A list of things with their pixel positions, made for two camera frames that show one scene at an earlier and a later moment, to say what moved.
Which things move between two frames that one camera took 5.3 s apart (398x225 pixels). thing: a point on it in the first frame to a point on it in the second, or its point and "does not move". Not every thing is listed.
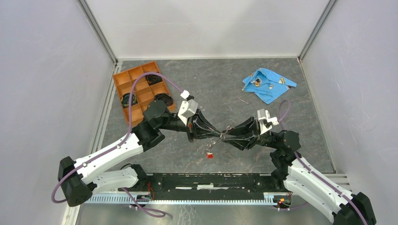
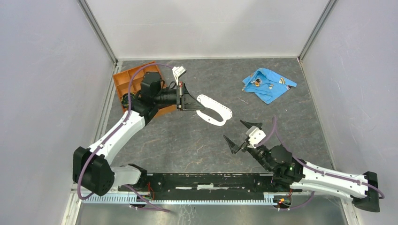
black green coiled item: [125, 100] does not move
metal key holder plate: [219, 138] to [208, 102]
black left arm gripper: [198, 121] to [187, 102]
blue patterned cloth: [268, 84] does not move
